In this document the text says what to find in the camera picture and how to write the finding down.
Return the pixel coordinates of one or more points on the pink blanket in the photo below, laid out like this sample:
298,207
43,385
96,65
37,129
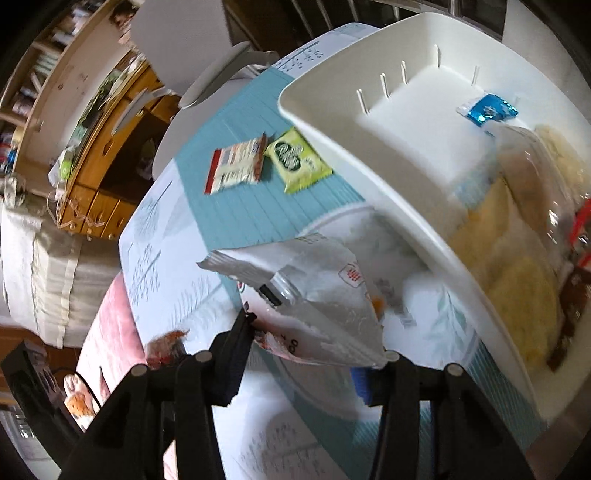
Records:
115,323

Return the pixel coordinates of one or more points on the large translucent bread packet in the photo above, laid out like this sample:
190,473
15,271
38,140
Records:
531,184

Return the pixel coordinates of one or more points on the wooden desk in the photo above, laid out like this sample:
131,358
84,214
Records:
97,175

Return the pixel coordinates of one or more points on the black box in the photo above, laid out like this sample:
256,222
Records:
32,383

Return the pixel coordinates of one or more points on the white chair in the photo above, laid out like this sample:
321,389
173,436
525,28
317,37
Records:
184,27

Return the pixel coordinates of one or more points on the clear packet of pale noodles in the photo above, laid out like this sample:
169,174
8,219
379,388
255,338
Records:
521,300

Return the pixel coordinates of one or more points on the printed blue tablecloth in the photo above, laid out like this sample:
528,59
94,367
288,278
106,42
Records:
258,217

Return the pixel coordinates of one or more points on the red white snack packet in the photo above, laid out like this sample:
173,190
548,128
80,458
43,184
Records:
235,164

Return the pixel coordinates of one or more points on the wooden bookshelf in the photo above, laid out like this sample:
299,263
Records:
51,69

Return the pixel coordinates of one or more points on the blue snack packet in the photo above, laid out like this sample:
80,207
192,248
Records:
487,108

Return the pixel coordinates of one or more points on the white plastic bin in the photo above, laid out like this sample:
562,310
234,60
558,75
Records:
415,124

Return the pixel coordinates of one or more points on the green snack packet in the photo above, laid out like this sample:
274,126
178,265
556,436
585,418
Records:
295,159

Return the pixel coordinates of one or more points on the red label packet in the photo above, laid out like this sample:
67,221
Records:
579,226

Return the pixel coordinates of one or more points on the pale yellow snack packet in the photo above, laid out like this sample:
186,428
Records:
563,147

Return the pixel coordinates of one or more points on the metal bar rack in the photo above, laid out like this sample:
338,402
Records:
304,14

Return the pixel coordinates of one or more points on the green white papers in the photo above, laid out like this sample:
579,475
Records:
67,161

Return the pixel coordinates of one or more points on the white bag with orange print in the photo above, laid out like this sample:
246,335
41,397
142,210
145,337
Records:
314,295

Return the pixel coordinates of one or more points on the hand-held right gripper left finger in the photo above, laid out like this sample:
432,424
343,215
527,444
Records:
233,364

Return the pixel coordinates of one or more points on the red brown snack packet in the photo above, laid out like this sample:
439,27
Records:
167,347

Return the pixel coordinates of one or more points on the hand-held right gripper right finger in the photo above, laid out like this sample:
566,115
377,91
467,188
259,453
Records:
362,385

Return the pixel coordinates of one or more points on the white lace cloth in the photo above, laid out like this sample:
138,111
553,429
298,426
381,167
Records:
51,277

